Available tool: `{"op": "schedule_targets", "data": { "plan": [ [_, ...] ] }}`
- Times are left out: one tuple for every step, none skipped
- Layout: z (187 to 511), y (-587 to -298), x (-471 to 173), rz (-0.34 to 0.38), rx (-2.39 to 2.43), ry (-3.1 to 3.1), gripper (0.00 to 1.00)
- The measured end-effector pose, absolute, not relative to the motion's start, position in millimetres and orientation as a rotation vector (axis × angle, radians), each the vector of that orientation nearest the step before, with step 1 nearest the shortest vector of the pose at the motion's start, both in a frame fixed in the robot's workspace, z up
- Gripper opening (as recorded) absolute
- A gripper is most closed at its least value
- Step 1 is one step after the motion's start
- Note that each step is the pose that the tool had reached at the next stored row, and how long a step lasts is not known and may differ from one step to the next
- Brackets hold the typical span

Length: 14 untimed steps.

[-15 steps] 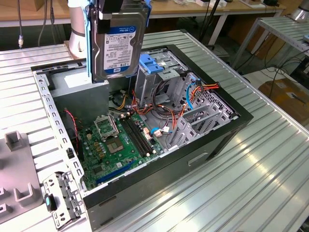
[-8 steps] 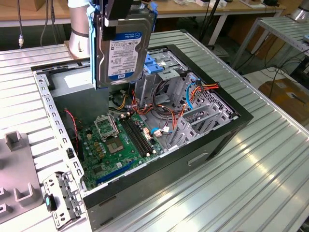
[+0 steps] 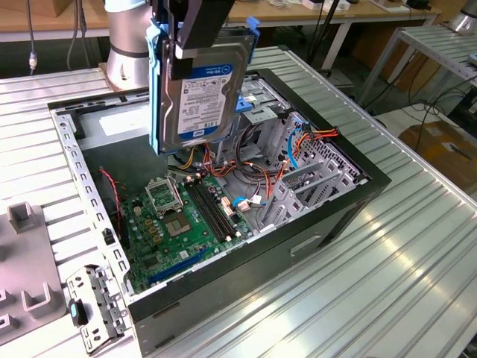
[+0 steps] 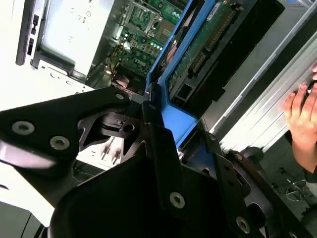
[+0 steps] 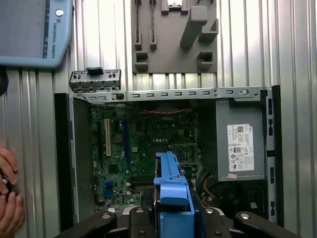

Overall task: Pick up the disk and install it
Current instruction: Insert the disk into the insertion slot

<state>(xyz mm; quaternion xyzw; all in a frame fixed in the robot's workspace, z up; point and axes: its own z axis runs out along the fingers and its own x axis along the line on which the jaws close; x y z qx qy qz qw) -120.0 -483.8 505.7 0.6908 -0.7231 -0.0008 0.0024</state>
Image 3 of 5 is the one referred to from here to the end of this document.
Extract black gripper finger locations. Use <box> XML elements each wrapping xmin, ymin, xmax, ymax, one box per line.
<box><xmin>171</xmin><ymin>0</ymin><xmax>236</xmax><ymax>79</ymax></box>
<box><xmin>153</xmin><ymin>0</ymin><xmax>175</xmax><ymax>22</ymax></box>

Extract hard disk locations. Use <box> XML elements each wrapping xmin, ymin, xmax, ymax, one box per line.
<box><xmin>145</xmin><ymin>16</ymin><xmax>261</xmax><ymax>156</ymax></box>

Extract blue data wire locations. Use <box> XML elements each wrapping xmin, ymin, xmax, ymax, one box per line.
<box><xmin>287</xmin><ymin>114</ymin><xmax>311</xmax><ymax>172</ymax></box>

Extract orange red power wire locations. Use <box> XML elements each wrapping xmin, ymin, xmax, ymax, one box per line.
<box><xmin>275</xmin><ymin>125</ymin><xmax>341</xmax><ymax>187</ymax></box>

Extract grey metal disk bay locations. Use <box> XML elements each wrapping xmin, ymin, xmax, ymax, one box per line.
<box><xmin>256</xmin><ymin>110</ymin><xmax>370</xmax><ymax>234</ymax></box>

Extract grey metal drive cage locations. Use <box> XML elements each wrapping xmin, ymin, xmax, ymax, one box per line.
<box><xmin>203</xmin><ymin>74</ymin><xmax>291</xmax><ymax>169</ymax></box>

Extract small brown box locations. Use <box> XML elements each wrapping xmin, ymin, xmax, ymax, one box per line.
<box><xmin>51</xmin><ymin>0</ymin><xmax>107</xmax><ymax>18</ymax></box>

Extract black tripod stand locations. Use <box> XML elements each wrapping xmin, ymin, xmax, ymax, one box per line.
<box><xmin>306</xmin><ymin>0</ymin><xmax>342</xmax><ymax>74</ymax></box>

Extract grey power supply unit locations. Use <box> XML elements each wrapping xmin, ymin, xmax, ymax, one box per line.
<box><xmin>76</xmin><ymin>102</ymin><xmax>168</xmax><ymax>195</ymax></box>

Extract metal socket cover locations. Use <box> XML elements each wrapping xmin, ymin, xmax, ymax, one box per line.
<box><xmin>144</xmin><ymin>178</ymin><xmax>185</xmax><ymax>219</ymax></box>

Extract black RAM slot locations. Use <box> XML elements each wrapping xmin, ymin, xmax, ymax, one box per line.
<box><xmin>189</xmin><ymin>178</ymin><xmax>231</xmax><ymax>241</ymax></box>
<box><xmin>198</xmin><ymin>175</ymin><xmax>241</xmax><ymax>238</ymax></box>
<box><xmin>185</xmin><ymin>178</ymin><xmax>227</xmax><ymax>242</ymax></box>
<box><xmin>194</xmin><ymin>176</ymin><xmax>236</xmax><ymax>239</ymax></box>

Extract black case fan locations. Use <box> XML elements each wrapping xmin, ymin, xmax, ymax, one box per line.
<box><xmin>95</xmin><ymin>167</ymin><xmax>131</xmax><ymax>251</ymax></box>

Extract CPU socket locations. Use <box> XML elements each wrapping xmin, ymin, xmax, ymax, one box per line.
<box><xmin>160</xmin><ymin>211</ymin><xmax>194</xmax><ymax>240</ymax></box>

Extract green motherboard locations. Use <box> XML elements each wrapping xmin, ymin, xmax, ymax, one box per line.
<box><xmin>121</xmin><ymin>173</ymin><xmax>254</xmax><ymax>295</ymax></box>

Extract blue expansion slot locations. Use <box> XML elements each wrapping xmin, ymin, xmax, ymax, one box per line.
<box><xmin>148</xmin><ymin>248</ymin><xmax>209</xmax><ymax>286</ymax></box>

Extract cardboard box with label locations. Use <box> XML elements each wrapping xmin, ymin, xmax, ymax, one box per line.
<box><xmin>398</xmin><ymin>121</ymin><xmax>477</xmax><ymax>191</ymax></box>

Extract black open PC case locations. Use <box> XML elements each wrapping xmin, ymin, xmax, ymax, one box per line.
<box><xmin>47</xmin><ymin>68</ymin><xmax>392</xmax><ymax>357</ymax></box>

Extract grey parts rack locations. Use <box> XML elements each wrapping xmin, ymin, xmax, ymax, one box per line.
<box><xmin>0</xmin><ymin>201</ymin><xmax>72</xmax><ymax>348</ymax></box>

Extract black latch teal button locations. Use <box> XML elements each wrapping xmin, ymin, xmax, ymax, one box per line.
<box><xmin>69</xmin><ymin>298</ymin><xmax>90</xmax><ymax>328</ymax></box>

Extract wooden desk white frame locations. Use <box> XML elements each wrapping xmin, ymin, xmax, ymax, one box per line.
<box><xmin>0</xmin><ymin>0</ymin><xmax>443</xmax><ymax>72</ymax></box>

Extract black hanging cable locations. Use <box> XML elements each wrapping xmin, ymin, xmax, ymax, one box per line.
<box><xmin>66</xmin><ymin>0</ymin><xmax>89</xmax><ymax>72</ymax></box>

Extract black round wire loop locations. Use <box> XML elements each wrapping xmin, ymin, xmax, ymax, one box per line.
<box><xmin>235</xmin><ymin>122</ymin><xmax>269</xmax><ymax>180</ymax></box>

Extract yellow orange wires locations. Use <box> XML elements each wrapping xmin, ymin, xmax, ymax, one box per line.
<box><xmin>181</xmin><ymin>147</ymin><xmax>200</xmax><ymax>171</ymax></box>

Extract grey cable metal plug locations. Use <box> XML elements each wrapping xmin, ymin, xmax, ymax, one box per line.
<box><xmin>25</xmin><ymin>0</ymin><xmax>39</xmax><ymax>78</ymax></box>

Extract orange red wire bundle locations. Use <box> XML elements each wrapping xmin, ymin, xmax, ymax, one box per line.
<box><xmin>200</xmin><ymin>143</ymin><xmax>279</xmax><ymax>204</ymax></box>

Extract small blue wire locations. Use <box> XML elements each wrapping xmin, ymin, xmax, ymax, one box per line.
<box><xmin>230</xmin><ymin>195</ymin><xmax>268</xmax><ymax>213</ymax></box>

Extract red black twisted wire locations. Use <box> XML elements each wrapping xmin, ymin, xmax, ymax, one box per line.
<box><xmin>98</xmin><ymin>168</ymin><xmax>122</xmax><ymax>228</ymax></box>

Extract metal slot bracket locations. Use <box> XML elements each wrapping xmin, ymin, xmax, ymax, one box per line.
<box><xmin>66</xmin><ymin>263</ymin><xmax>130</xmax><ymax>355</ymax></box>

